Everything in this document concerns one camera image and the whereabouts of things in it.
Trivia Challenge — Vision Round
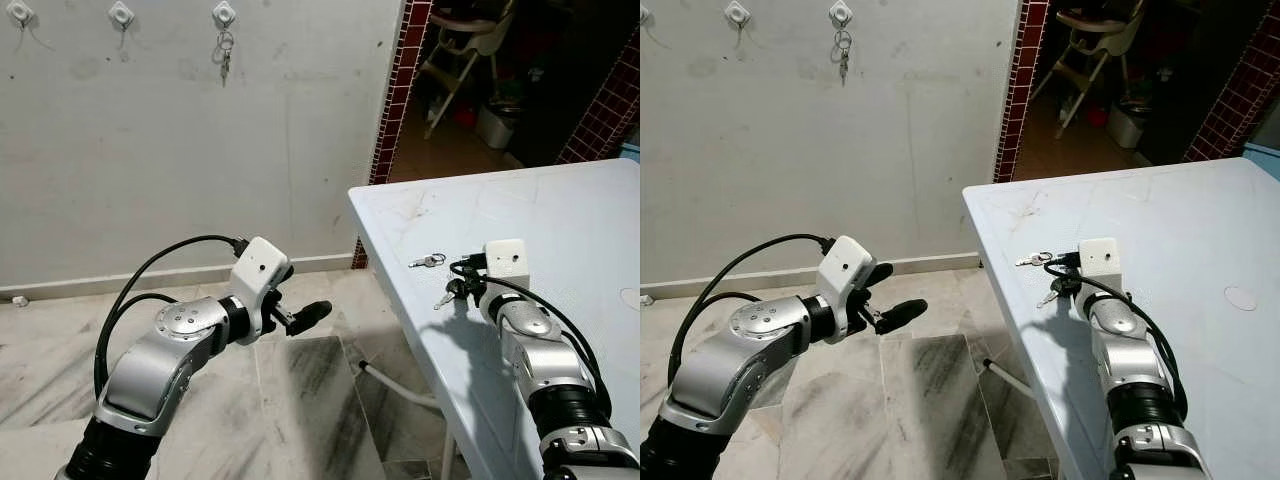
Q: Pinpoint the beige high chair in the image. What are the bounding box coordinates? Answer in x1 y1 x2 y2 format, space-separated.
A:
1030 0 1146 141
418 0 516 141

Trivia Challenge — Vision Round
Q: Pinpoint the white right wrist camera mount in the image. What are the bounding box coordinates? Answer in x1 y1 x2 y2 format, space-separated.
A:
484 239 529 282
1078 237 1121 279

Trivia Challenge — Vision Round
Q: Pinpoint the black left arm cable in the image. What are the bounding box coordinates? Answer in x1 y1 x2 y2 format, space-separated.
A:
93 235 249 401
666 233 836 391

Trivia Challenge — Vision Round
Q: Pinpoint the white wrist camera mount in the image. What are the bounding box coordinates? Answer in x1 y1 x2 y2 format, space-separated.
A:
818 235 877 337
484 239 529 282
1078 237 1121 279
228 236 293 337

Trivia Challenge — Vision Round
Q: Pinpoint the white storage container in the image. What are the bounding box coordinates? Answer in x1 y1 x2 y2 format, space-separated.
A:
1105 100 1151 151
475 100 521 151

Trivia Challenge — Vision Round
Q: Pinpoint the white tubular table leg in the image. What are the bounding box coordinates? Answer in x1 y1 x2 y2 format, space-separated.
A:
983 358 1043 403
358 360 459 480

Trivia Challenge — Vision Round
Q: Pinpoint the white plastic table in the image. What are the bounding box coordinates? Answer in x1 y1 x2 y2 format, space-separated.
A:
348 158 641 480
962 157 1280 480

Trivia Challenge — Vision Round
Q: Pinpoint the red brick tiled wall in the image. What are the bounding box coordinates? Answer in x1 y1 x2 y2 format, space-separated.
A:
1185 35 1280 163
558 30 641 164

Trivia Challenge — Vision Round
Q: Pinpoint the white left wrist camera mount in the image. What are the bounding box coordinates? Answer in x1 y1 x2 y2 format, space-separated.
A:
818 235 877 337
228 236 293 337

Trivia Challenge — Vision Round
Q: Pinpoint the red brick tiled door frame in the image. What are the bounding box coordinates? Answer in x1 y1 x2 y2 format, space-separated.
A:
352 0 433 269
992 0 1049 184

